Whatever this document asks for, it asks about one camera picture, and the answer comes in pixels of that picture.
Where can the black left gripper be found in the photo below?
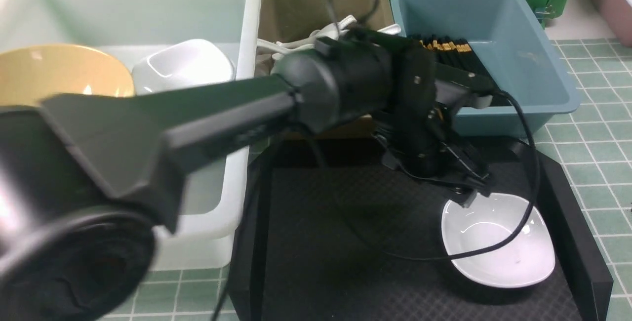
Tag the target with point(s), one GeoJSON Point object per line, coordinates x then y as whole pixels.
{"type": "Point", "coordinates": [416, 127]}

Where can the yellow noodle bowl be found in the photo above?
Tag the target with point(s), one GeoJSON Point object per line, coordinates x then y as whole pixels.
{"type": "Point", "coordinates": [27, 75]}

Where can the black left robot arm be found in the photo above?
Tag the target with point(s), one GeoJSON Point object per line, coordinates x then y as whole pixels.
{"type": "Point", "coordinates": [85, 178]}

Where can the bundle of black chopsticks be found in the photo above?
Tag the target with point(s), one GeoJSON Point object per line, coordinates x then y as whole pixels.
{"type": "Point", "coordinates": [456, 53]}

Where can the blue plastic chopstick bin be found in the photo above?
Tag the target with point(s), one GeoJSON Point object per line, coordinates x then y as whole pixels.
{"type": "Point", "coordinates": [510, 42]}

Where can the black plastic serving tray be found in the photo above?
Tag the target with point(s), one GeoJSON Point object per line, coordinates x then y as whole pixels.
{"type": "Point", "coordinates": [297, 261]}

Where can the pile of white spoons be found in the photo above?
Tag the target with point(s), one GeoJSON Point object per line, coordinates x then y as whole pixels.
{"type": "Point", "coordinates": [275, 50]}

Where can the brown plastic spoon bin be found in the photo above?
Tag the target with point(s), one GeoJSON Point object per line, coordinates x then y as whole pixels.
{"type": "Point", "coordinates": [289, 20]}

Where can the stack of white dishes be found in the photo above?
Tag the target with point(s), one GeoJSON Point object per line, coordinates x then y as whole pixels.
{"type": "Point", "coordinates": [187, 64]}

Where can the white translucent plastic bin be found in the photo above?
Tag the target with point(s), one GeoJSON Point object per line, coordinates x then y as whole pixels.
{"type": "Point", "coordinates": [130, 30]}

